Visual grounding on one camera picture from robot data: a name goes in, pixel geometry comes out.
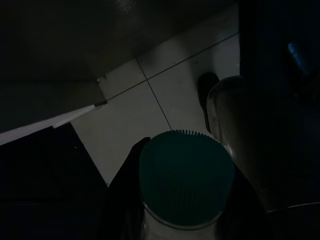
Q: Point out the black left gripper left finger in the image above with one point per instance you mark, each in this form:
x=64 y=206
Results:
x=122 y=195

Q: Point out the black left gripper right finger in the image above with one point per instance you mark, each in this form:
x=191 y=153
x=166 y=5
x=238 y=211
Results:
x=246 y=217

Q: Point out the water bottle with teal cap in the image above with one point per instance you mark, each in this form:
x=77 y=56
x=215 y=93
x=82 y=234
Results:
x=187 y=180

